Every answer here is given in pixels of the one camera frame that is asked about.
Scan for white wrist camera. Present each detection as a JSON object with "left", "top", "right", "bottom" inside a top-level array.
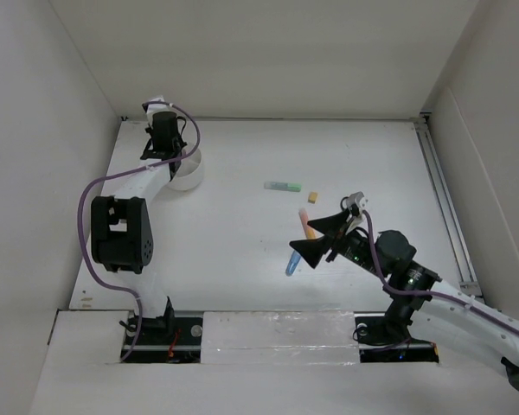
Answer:
[
  {"left": 142, "top": 95, "right": 170, "bottom": 125},
  {"left": 345, "top": 192, "right": 368, "bottom": 217}
]

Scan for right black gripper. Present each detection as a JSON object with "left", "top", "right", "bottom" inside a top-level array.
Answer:
[{"left": 289, "top": 207, "right": 388, "bottom": 279}]

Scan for white round divided organizer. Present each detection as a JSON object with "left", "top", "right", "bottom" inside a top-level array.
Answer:
[{"left": 167, "top": 150, "right": 204, "bottom": 192}]

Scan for orange highlighter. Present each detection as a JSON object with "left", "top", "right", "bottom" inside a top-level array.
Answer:
[{"left": 298, "top": 208, "right": 316, "bottom": 239}]

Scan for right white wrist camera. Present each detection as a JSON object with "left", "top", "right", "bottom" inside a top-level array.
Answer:
[{"left": 345, "top": 192, "right": 368, "bottom": 217}]

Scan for aluminium rail front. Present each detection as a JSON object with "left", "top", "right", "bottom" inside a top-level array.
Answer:
[{"left": 123, "top": 311, "right": 439, "bottom": 364}]

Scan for aluminium rail right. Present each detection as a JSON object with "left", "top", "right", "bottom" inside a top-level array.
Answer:
[{"left": 412, "top": 112, "right": 484, "bottom": 300}]

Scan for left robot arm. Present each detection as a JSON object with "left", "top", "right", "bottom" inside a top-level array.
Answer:
[{"left": 90, "top": 110, "right": 188, "bottom": 343}]

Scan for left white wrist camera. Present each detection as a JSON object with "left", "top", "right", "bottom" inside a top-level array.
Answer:
[{"left": 142, "top": 95, "right": 170, "bottom": 125}]

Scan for blue capped marker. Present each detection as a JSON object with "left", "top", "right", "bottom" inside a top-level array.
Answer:
[{"left": 285, "top": 251, "right": 302, "bottom": 277}]

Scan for aluminium rail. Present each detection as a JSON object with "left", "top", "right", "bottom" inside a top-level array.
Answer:
[
  {"left": 412, "top": 112, "right": 484, "bottom": 300},
  {"left": 123, "top": 311, "right": 439, "bottom": 364}
]

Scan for green highlighter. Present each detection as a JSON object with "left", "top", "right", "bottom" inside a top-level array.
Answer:
[{"left": 264, "top": 182, "right": 302, "bottom": 192}]

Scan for small yellow eraser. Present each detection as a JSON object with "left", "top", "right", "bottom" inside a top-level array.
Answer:
[{"left": 308, "top": 192, "right": 318, "bottom": 204}]

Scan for black handled scissors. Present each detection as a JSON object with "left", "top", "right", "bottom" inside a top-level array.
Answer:
[{"left": 340, "top": 196, "right": 348, "bottom": 210}]

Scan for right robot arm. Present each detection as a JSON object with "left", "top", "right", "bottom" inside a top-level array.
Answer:
[{"left": 290, "top": 212, "right": 519, "bottom": 392}]

